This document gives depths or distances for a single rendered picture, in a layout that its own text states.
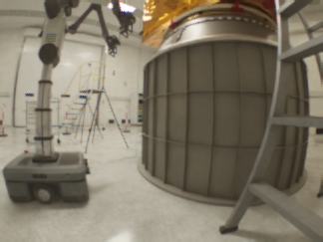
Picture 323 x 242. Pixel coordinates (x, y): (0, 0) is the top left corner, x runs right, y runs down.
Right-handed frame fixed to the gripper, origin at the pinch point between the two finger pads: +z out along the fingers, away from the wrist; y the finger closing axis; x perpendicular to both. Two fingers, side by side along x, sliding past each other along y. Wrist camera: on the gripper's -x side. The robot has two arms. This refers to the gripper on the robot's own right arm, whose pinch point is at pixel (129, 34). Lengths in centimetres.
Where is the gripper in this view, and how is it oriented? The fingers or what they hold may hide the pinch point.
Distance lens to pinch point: 119.5
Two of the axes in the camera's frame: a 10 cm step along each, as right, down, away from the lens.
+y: -5.0, -0.4, 8.6
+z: 4.1, 8.7, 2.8
